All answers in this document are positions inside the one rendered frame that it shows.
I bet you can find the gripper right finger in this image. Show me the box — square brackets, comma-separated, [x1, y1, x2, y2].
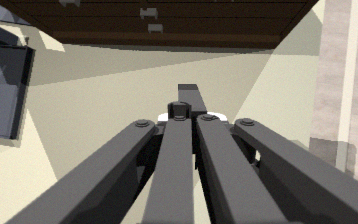
[187, 84, 358, 224]

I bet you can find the brown wooden tool chest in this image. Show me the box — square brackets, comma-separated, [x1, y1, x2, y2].
[0, 0, 319, 49]

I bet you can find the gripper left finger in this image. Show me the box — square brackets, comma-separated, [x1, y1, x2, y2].
[4, 84, 195, 224]

